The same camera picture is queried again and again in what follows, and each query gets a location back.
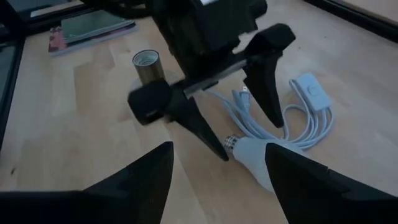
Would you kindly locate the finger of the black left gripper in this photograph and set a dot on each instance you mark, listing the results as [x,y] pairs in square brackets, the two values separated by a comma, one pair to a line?
[152,102]
[264,62]

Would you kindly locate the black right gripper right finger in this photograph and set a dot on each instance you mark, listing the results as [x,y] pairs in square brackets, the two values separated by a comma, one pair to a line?
[311,193]

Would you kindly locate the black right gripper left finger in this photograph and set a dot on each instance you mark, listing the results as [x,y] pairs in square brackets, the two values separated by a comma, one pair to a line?
[124,193]

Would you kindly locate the brushed metal lamp socket base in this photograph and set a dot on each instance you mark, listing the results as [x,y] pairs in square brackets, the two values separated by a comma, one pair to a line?
[149,70]

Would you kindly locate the white lightbulb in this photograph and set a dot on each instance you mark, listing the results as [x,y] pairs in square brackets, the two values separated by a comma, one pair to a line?
[252,155]

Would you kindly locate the green notebook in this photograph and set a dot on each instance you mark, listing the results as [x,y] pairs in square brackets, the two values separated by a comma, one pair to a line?
[57,42]
[93,26]

